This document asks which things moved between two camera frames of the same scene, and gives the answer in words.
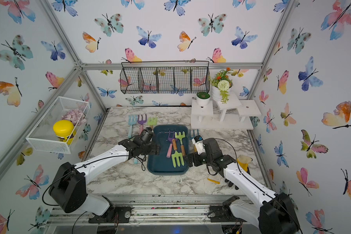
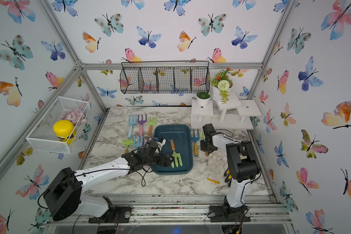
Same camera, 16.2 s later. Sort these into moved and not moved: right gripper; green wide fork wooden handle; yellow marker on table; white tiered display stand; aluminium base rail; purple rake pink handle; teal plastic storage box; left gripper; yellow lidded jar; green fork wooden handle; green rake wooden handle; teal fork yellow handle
Moved: left gripper; teal plastic storage box; right gripper; green rake wooden handle
Not moved: yellow marker on table; green fork wooden handle; aluminium base rail; white tiered display stand; green wide fork wooden handle; teal fork yellow handle; yellow lidded jar; purple rake pink handle
